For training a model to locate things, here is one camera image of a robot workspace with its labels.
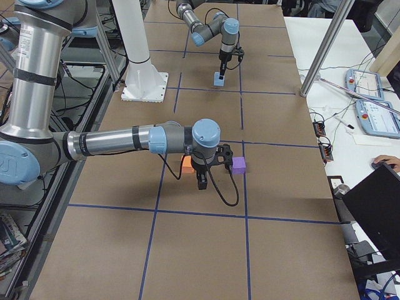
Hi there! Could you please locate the black laptop monitor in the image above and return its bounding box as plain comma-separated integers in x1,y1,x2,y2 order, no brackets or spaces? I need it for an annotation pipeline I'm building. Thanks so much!
342,163,399,260

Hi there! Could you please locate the light blue foam block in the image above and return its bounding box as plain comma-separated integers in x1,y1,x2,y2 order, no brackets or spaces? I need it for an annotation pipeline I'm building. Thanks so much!
213,72,225,87

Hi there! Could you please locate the lower teach pendant tablet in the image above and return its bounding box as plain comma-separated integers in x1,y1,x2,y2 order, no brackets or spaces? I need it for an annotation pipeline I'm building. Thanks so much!
355,99,399,139

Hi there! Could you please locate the person in black shirt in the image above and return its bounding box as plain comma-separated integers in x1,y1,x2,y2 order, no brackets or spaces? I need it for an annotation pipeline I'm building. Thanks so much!
372,155,400,173

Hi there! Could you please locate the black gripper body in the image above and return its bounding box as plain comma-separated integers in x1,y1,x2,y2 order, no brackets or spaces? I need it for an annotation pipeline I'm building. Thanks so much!
191,160,219,190
219,49,234,68

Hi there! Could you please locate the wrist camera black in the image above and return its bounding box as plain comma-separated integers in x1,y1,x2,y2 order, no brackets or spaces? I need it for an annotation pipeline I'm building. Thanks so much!
214,144,233,170
232,46,244,63

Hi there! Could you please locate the purple foam block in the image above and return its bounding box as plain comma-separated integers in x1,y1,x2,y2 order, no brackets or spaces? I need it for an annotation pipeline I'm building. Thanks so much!
232,156,246,174

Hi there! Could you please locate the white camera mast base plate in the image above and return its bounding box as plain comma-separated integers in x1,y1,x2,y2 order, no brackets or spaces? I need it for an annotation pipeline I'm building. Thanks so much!
121,71,169,103

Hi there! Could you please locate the metal reach stick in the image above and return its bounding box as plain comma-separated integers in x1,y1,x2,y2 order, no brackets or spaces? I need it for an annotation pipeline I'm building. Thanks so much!
316,74,400,110

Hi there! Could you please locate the stack of books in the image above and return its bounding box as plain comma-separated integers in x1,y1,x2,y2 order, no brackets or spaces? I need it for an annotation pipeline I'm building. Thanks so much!
1,211,28,280

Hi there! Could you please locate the upper teach pendant tablet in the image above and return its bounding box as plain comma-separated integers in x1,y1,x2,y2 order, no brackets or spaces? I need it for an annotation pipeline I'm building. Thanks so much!
345,68,384,101

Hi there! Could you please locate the aluminium frame post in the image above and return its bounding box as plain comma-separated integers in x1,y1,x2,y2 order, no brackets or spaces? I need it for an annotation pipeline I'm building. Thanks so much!
300,0,354,97

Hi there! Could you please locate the teach pendant tablet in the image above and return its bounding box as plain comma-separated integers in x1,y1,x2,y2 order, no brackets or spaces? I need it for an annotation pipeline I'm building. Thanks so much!
355,99,399,139
345,68,384,101

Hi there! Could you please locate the black camera cable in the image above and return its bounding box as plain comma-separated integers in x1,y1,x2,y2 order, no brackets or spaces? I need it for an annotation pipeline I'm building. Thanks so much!
159,149,241,207

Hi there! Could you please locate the orange foam block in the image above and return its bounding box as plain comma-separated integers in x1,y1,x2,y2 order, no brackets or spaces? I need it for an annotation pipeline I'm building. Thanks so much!
181,156,195,174

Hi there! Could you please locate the metal cup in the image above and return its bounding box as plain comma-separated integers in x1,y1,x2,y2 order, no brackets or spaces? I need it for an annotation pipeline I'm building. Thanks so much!
333,184,351,199

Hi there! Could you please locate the black computer mouse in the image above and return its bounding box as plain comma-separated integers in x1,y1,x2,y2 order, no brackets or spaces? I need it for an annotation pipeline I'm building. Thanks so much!
371,161,391,170

